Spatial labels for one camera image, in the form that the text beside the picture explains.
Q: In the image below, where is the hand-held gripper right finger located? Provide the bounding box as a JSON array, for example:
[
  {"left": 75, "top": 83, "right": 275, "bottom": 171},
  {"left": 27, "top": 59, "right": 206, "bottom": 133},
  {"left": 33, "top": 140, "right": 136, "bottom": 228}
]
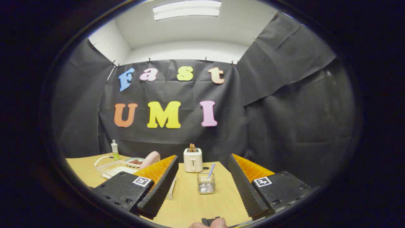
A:
[{"left": 228, "top": 154, "right": 312, "bottom": 221}]

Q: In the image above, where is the green and white bottle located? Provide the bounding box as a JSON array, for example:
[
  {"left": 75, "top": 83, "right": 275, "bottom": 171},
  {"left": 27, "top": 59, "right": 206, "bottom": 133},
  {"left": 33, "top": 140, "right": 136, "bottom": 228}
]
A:
[{"left": 111, "top": 139, "right": 120, "bottom": 161}]

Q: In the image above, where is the white toaster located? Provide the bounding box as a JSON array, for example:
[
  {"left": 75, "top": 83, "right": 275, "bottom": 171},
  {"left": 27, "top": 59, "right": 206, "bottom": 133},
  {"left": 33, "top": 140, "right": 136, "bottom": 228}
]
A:
[{"left": 184, "top": 148, "right": 203, "bottom": 173}]

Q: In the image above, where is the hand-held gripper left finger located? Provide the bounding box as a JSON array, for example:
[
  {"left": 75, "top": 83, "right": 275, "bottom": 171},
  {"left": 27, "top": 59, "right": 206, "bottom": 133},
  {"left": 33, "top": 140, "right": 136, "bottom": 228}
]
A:
[{"left": 92, "top": 155, "right": 179, "bottom": 219}]

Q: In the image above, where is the blue checked handle spoon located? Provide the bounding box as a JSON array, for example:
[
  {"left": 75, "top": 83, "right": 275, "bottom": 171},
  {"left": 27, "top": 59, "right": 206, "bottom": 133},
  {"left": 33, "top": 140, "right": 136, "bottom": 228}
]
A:
[{"left": 202, "top": 163, "right": 216, "bottom": 192}]

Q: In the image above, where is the metal wire basket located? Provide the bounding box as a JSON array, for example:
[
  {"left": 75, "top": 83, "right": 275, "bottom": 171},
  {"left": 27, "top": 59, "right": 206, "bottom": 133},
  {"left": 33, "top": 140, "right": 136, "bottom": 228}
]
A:
[{"left": 197, "top": 172, "right": 216, "bottom": 194}]

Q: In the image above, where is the black backdrop cloth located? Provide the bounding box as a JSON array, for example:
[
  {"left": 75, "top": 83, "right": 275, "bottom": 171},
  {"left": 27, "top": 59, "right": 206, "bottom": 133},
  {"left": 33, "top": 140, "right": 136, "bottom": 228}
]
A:
[{"left": 51, "top": 13, "right": 356, "bottom": 187}]

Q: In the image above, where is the pink plate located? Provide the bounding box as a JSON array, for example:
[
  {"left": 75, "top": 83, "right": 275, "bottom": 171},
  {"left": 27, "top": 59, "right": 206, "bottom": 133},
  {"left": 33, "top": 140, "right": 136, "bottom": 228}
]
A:
[{"left": 139, "top": 151, "right": 161, "bottom": 170}]

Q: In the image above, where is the white wire dish rack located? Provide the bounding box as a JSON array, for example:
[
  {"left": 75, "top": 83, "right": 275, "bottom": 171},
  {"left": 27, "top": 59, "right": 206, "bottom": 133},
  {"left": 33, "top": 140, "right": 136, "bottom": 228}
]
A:
[{"left": 94, "top": 155, "right": 177, "bottom": 200}]

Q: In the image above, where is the ceiling light panel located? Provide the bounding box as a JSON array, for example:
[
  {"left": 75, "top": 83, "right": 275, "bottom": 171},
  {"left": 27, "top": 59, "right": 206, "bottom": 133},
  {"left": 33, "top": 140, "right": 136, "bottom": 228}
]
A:
[{"left": 153, "top": 0, "right": 222, "bottom": 21}]

